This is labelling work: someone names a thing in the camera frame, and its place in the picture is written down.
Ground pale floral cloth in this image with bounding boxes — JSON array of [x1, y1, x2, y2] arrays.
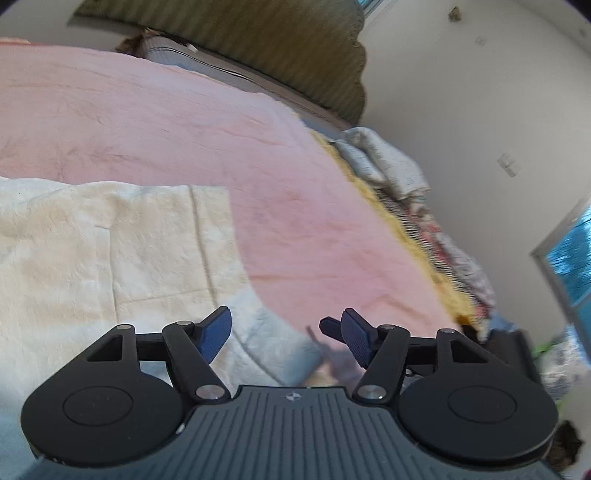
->
[[531, 325, 591, 409]]

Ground grey striped pillow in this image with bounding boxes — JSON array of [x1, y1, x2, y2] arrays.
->
[[115, 28, 354, 131]]

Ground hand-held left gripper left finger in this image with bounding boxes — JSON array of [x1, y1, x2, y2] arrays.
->
[[85, 305, 232, 406]]

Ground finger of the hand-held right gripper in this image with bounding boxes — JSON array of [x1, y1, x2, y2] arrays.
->
[[320, 316, 345, 343]]

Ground cream white textured blanket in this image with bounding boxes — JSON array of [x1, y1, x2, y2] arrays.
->
[[0, 178, 326, 467]]

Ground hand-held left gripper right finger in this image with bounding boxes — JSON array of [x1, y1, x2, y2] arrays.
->
[[341, 308, 504, 406]]

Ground white wall switch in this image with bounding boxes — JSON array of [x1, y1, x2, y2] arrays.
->
[[497, 152, 526, 177]]

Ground yellow-edged patterned blanket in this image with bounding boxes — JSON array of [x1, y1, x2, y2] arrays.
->
[[308, 129, 498, 326]]

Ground pink blanket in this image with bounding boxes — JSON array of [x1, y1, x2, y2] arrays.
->
[[0, 37, 462, 388]]

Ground glass window with white frame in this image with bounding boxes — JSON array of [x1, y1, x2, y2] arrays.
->
[[530, 191, 591, 334]]

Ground olive padded headboard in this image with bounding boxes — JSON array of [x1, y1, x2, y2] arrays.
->
[[76, 0, 369, 126]]

